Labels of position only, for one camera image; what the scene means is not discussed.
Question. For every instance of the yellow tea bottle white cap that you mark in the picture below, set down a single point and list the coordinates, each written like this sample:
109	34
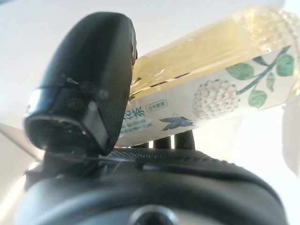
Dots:
211	70

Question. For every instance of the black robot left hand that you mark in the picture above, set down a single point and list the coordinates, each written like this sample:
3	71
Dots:
89	70

